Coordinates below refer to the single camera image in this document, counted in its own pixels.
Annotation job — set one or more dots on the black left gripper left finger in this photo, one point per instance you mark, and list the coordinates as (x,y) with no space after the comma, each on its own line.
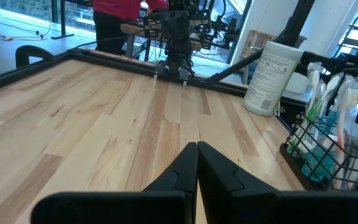
(120,208)

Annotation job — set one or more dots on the person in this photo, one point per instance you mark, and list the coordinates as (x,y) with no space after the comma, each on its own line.
(117,9)

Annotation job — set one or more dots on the black metal shelf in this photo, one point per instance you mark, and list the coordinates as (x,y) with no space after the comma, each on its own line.
(353,34)

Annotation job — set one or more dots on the black pillar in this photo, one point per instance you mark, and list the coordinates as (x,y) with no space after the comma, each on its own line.
(297,18)

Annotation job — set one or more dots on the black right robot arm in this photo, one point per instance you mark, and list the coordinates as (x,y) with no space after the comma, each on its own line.
(176,37)

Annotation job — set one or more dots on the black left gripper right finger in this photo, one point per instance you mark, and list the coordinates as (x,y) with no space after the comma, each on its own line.
(259,208)

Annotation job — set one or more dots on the mouthwash bottle with green label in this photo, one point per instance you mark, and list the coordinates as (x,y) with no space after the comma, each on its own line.
(314,165)

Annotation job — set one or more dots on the black table frame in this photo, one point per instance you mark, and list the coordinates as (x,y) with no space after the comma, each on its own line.
(104,60)

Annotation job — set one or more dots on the black floor stand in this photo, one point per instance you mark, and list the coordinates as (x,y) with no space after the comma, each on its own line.
(62,18)

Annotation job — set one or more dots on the brown cardboard panel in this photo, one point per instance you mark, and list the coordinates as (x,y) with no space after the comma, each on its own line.
(256,40)

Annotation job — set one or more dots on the white wipes canister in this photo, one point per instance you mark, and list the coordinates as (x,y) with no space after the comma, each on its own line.
(272,81)

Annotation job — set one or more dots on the wooden top workbench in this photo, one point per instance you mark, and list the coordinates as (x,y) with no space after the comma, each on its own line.
(129,28)

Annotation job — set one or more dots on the green toothbrush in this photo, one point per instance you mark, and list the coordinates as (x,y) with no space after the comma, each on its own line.
(313,107)

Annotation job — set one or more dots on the black background robot arm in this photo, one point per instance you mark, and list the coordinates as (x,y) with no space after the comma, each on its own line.
(216,25)

